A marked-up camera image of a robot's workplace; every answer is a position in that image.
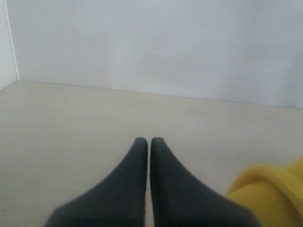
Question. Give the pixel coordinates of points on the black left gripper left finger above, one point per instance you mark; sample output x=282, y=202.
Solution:
x=117, y=201

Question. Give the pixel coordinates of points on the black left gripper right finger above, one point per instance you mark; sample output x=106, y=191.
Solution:
x=180, y=200

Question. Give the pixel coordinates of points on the yellow knitted sleeve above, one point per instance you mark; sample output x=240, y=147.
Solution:
x=273, y=193

